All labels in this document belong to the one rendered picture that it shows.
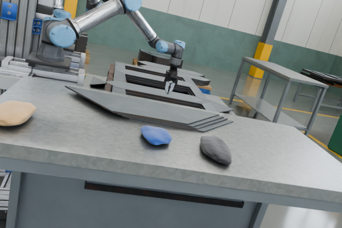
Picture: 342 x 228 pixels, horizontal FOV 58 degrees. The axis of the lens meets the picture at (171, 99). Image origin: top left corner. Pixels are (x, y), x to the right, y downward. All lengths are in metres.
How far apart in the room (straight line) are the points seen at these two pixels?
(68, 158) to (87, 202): 0.83
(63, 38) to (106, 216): 0.93
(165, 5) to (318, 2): 5.13
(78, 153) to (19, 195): 0.86
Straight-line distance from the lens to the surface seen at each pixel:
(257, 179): 0.99
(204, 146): 1.02
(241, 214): 1.87
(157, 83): 2.62
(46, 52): 1.82
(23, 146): 0.88
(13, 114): 0.96
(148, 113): 1.17
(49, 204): 1.72
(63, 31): 1.66
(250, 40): 10.49
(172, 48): 1.99
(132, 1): 1.76
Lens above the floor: 1.47
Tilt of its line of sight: 16 degrees down
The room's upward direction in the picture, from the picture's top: 14 degrees clockwise
